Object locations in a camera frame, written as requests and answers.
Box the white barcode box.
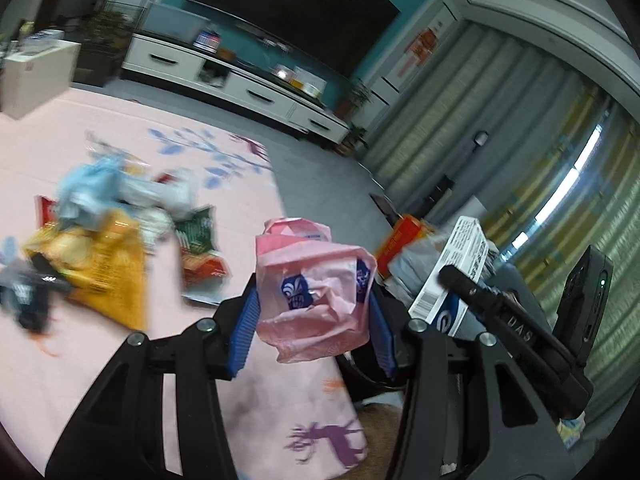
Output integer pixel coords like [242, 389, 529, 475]
[409, 216, 488, 336]

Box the pink plastic bag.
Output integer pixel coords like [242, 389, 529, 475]
[255, 218, 378, 364]

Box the yellow chip bag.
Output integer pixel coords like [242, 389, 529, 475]
[23, 209, 146, 330]

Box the light blue face mask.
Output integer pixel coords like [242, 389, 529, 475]
[55, 155, 124, 231]

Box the green red snack wrapper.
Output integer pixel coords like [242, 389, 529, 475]
[175, 206, 230, 306]

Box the orange red gift box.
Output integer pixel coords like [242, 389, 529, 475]
[375, 214, 435, 280]

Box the upright vacuum cleaner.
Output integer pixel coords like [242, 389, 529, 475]
[424, 130, 490, 226]

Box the pink floral table cloth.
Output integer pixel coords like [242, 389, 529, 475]
[1, 89, 368, 479]

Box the striped window curtain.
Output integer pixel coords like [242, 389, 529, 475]
[363, 24, 639, 412]

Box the potted plant by cabinet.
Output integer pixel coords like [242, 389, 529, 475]
[335, 124, 369, 157]

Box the black crumpled wrapper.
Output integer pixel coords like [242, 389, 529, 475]
[1, 252, 73, 334]

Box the white tv cabinet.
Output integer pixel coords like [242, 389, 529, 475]
[122, 34, 349, 144]

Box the black television screen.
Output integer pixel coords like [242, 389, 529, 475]
[190, 0, 399, 76]

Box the white small cabinet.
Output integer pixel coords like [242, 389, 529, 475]
[1, 40, 80, 119]

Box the black camera device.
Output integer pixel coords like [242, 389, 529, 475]
[552, 245, 613, 368]

